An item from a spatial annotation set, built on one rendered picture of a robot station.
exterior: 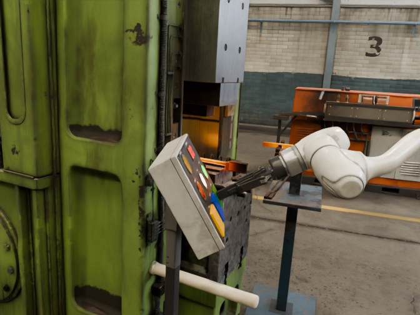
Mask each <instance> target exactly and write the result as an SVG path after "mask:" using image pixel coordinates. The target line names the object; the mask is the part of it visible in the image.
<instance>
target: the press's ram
mask: <svg viewBox="0 0 420 315"><path fill-rule="evenodd" d="M248 12H249V0H187V11H186V42H185V59H184V81H194V82H204V83H243V79H244V62H245V53H246V37H247V28H248Z"/></svg>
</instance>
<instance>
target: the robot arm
mask: <svg viewBox="0 0 420 315"><path fill-rule="evenodd" d="M349 147H350V142H349V138H348V136H347V135H346V133H345V132H344V131H343V130H342V129H341V128H340V127H329V128H326V129H322V130H320V131H317V132H314V133H312V134H310V135H308V136H306V137H305V138H303V139H301V140H300V141H299V142H298V143H297V144H295V145H293V146H291V147H289V148H287V149H285V150H283V151H280V152H279V154H280V156H278V155H277V156H275V157H273V158H271V159H269V163H270V165H269V166H266V167H258V168H257V169H255V170H254V171H252V172H250V173H249V174H247V175H245V176H243V177H241V178H239V179H237V180H236V181H237V182H235V183H233V184H231V185H229V186H227V187H224V188H222V189H220V190H218V191H216V194H217V196H218V198H219V200H223V199H225V198H227V197H229V196H231V195H233V194H236V193H238V192H240V193H243V192H245V191H248V190H250V189H253V188H256V187H258V186H262V185H265V184H267V183H268V181H269V180H270V179H272V178H273V177H274V176H276V178H277V180H281V179H283V178H285V177H287V176H288V174H289V175H290V176H291V177H293V176H295V175H297V174H299V173H301V172H304V171H305V170H308V169H312V170H313V171H314V174H315V176H316V177H317V179H318V181H319V182H320V183H321V184H322V185H323V187H324V188H325V189H326V190H327V191H328V192H330V193H331V194H332V195H334V196H336V197H337V198H340V199H354V198H356V197H358V196H359V195H360V194H361V193H362V192H363V190H364V188H365V186H366V184H367V183H368V181H369V180H370V179H372V178H376V177H379V176H382V175H385V174H387V173H390V172H391V171H393V170H395V169H396V168H398V167H399V166H400V165H401V164H402V163H404V162H405V161H407V160H408V159H409V158H410V157H411V156H412V155H414V154H415V153H416V152H418V151H419V150H420V129H417V130H415V131H413V132H410V133H409V134H407V135H405V136H404V137H403V138H402V139H401V140H399V141H398V142H397V143H396V144H395V145H394V146H393V147H392V148H390V149H389V150H388V151H387V152H385V153H384V154H383V155H381V156H377V157H367V156H365V155H364V154H363V153H362V152H360V151H350V150H348V148H349Z"/></svg>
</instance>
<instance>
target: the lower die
mask: <svg viewBox="0 0 420 315"><path fill-rule="evenodd" d="M202 163H203V164H205V165H206V171H207V172H208V174H209V176H210V178H211V180H212V182H213V184H219V185H222V184H224V183H226V182H228V181H229V180H231V178H232V177H233V172H232V171H229V170H226V165H222V164H215V163H211V162H204V161H202ZM222 182H223V183H222Z"/></svg>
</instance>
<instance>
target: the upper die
mask: <svg viewBox="0 0 420 315"><path fill-rule="evenodd" d="M238 94H239V83H211V82H194V81H184V91H183V103H188V104H200V105H206V106H218V107H220V106H228V105H233V104H238Z"/></svg>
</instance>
